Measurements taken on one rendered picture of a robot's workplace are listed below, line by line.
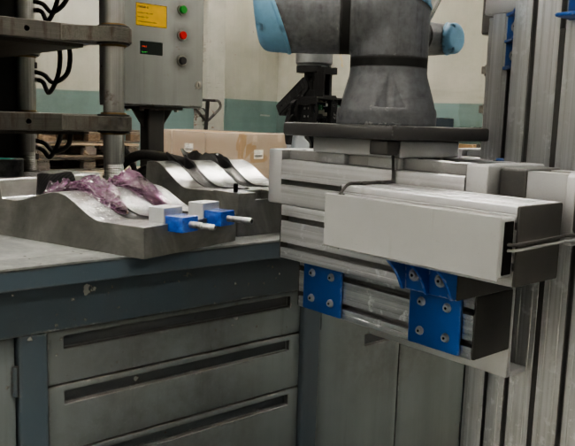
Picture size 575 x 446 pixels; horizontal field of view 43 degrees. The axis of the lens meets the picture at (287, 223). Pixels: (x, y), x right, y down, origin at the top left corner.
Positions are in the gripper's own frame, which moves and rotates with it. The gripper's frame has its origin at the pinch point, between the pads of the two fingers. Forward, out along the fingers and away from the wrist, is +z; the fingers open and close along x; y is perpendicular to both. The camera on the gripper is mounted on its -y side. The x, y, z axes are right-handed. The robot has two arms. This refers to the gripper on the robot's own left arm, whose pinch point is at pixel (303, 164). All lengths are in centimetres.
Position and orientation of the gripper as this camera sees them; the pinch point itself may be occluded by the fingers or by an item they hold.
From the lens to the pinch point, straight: 151.6
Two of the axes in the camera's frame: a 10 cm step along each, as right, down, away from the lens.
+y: 6.4, 1.3, -7.6
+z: -0.3, 9.9, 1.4
